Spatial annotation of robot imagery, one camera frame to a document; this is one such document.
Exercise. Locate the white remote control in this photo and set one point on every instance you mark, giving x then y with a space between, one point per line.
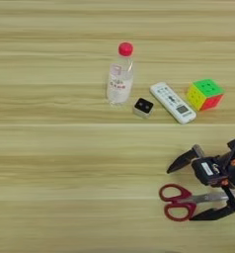
173 103

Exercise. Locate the small silver black-topped box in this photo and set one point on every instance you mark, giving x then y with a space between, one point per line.
143 107

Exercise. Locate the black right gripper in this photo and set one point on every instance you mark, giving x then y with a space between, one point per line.
233 166

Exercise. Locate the clear bottle red cap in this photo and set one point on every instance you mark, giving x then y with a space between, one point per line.
120 87

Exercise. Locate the colourful puzzle cube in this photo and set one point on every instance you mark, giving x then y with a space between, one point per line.
205 94

